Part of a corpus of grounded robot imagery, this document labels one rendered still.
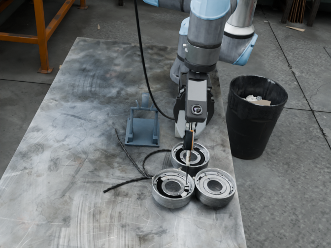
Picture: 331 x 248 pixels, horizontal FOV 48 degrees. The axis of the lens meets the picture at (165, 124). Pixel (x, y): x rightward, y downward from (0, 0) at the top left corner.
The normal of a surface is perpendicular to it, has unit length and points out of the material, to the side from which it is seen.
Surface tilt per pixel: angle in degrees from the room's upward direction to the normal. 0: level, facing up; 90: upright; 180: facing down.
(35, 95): 0
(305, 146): 0
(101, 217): 0
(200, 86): 31
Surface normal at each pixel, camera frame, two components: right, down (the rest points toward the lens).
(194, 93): 0.08, -0.37
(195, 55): -0.51, 0.48
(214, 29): 0.32, 0.60
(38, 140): 0.10, -0.79
